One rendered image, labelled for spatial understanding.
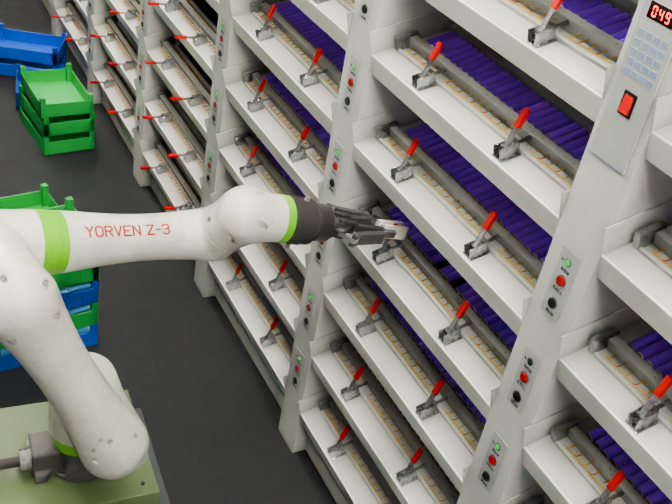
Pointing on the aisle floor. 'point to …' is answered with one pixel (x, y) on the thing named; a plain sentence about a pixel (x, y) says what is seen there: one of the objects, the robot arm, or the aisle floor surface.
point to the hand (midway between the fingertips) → (390, 229)
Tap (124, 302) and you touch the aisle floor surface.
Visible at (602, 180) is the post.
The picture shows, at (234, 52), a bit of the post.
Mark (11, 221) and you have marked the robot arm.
